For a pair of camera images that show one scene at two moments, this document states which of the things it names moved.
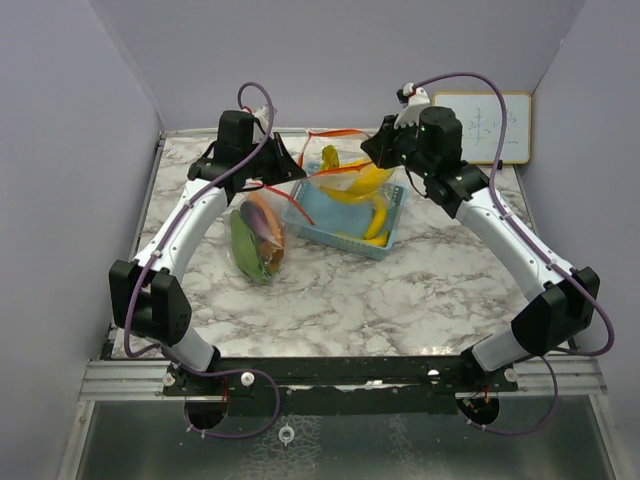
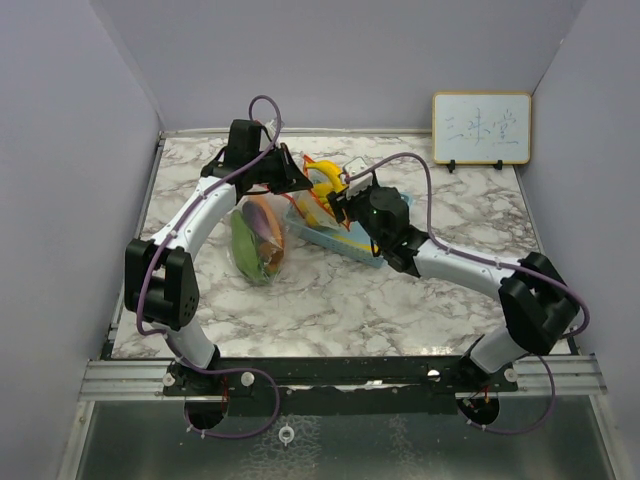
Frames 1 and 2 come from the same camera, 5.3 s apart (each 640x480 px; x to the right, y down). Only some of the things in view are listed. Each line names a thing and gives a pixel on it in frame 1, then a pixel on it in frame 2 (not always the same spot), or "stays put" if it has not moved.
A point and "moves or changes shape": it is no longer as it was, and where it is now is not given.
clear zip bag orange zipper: x=257 y=236 stays put
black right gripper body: x=406 y=147 -> x=355 y=208
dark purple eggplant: x=256 y=219 stays put
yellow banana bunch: x=352 y=181 moves or changes shape
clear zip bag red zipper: x=340 y=186 moves or changes shape
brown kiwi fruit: x=270 y=257 stays put
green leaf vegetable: x=245 y=249 stays put
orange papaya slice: x=276 y=229 stays put
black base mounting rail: x=320 y=386 stays put
